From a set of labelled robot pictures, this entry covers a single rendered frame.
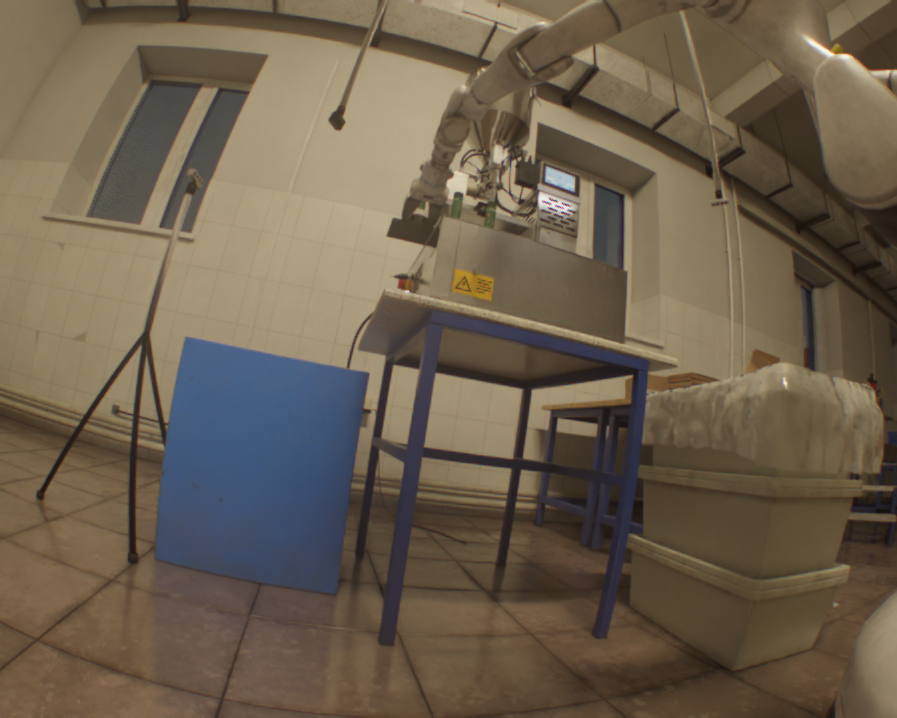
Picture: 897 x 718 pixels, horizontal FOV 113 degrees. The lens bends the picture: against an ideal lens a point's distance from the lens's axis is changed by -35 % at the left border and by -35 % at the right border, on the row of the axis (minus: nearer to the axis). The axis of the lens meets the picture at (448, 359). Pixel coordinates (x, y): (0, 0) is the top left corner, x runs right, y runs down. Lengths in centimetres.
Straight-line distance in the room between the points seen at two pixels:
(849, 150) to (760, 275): 443
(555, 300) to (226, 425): 92
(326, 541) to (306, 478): 17
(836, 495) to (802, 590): 23
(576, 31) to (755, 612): 118
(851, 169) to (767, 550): 77
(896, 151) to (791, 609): 97
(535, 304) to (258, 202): 220
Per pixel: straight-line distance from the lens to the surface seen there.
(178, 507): 125
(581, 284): 129
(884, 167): 62
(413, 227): 129
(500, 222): 157
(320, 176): 311
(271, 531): 121
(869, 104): 68
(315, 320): 274
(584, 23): 82
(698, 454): 128
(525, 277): 121
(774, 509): 107
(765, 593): 107
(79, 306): 323
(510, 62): 87
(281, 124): 337
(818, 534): 123
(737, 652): 115
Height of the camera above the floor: 47
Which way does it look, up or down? 10 degrees up
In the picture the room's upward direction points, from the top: 9 degrees clockwise
